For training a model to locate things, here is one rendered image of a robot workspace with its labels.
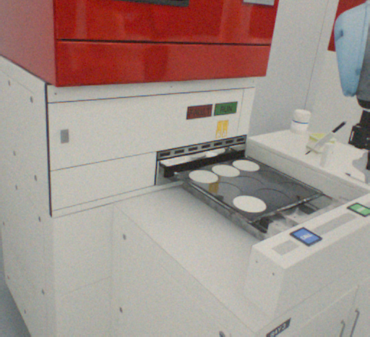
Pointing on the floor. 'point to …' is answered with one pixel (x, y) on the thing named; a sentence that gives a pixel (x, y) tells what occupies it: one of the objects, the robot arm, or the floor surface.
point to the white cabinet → (128, 247)
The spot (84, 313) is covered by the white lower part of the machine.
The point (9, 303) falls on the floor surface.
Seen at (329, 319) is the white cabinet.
